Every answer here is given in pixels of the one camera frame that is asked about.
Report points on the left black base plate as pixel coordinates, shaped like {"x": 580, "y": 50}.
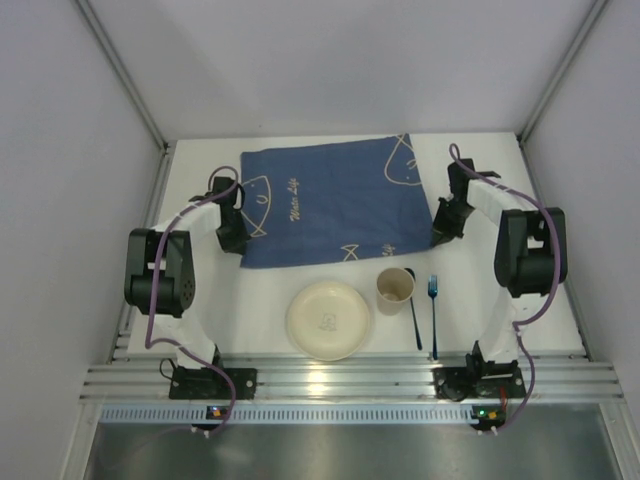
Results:
{"x": 205, "y": 384}

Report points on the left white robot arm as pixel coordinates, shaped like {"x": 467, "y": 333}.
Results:
{"x": 160, "y": 269}

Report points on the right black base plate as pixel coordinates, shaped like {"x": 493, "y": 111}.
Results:
{"x": 457, "y": 384}

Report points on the cream round plate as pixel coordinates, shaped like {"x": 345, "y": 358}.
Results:
{"x": 328, "y": 321}

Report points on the blue metal fork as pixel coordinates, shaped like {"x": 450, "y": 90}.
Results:
{"x": 432, "y": 291}

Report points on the blue cloth placemat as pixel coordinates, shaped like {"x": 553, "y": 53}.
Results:
{"x": 334, "y": 203}

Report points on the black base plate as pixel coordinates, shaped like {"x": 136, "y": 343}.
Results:
{"x": 205, "y": 384}
{"x": 457, "y": 384}

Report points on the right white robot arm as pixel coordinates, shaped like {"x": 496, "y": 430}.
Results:
{"x": 530, "y": 262}

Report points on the dark blue spoon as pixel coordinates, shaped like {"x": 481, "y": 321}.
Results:
{"x": 418, "y": 339}

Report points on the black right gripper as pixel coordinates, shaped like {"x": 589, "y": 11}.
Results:
{"x": 445, "y": 226}

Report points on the aluminium frame rail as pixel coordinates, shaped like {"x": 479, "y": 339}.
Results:
{"x": 360, "y": 378}

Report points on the beige cup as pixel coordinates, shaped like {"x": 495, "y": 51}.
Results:
{"x": 394, "y": 288}

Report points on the slotted grey cable duct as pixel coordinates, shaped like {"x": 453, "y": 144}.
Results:
{"x": 299, "y": 414}

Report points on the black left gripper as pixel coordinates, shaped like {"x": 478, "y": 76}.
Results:
{"x": 232, "y": 236}

